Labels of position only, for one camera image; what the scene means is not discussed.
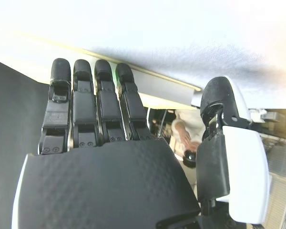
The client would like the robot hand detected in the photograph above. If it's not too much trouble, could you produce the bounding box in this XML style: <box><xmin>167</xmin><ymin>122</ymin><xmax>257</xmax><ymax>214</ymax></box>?
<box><xmin>11</xmin><ymin>58</ymin><xmax>270</xmax><ymax>229</ymax></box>

